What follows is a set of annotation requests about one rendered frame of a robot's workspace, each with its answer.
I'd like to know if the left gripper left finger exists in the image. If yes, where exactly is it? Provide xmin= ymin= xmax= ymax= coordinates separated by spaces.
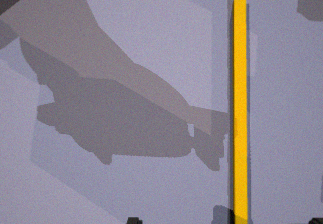
xmin=126 ymin=217 xmax=143 ymax=224

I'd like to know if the yellow bar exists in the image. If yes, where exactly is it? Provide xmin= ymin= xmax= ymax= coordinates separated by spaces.
xmin=233 ymin=0 xmax=248 ymax=224

